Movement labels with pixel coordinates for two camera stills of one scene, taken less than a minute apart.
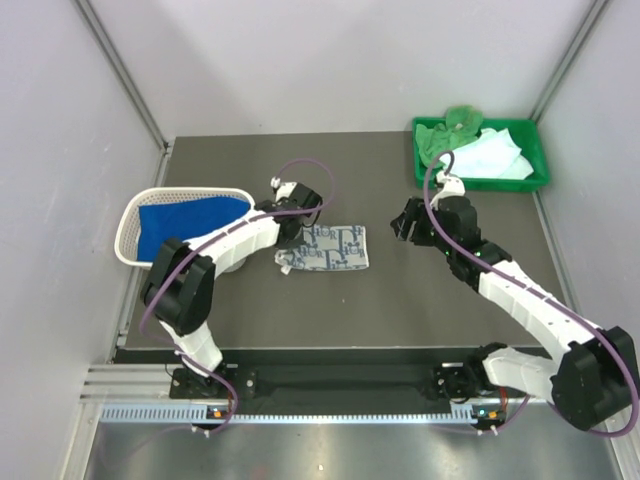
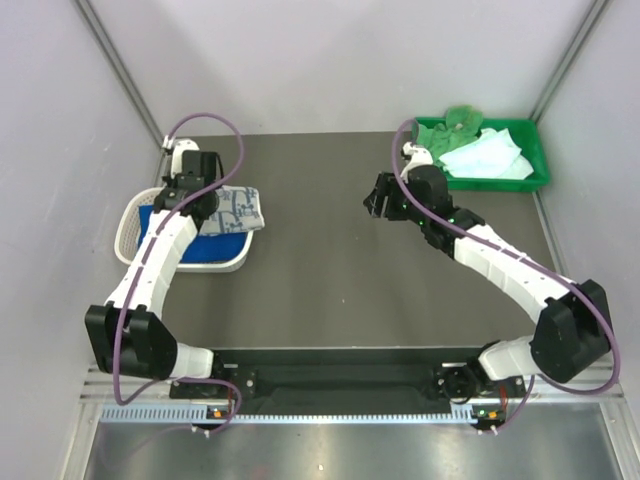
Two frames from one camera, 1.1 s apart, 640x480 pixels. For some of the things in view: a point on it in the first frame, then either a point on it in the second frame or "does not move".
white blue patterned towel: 326,247 -> 239,208
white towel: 494,154 does not move
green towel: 462,124 does not move
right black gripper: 416,210 -> 387,186
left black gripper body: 289,243 -> 215,200
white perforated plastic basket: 128,231 does not move
